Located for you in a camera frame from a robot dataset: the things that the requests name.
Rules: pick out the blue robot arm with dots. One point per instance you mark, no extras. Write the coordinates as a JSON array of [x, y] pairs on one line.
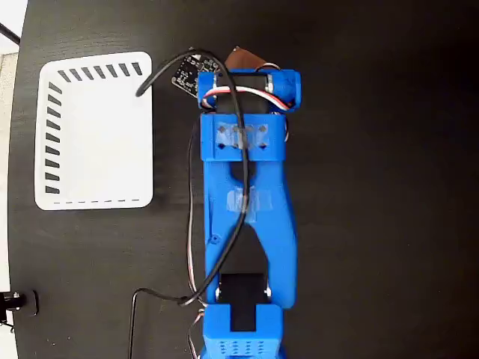
[[217, 187]]

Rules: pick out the white plastic basket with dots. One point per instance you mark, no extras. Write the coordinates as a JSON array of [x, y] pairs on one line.
[[97, 149]]

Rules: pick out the black slanted rod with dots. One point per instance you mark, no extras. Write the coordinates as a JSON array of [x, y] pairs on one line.
[[9, 33]]

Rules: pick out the black table clamp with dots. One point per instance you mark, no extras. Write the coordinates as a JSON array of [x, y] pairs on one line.
[[20, 303]]

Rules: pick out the small camera circuit board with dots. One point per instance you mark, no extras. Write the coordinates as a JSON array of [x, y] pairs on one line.
[[189, 76]]

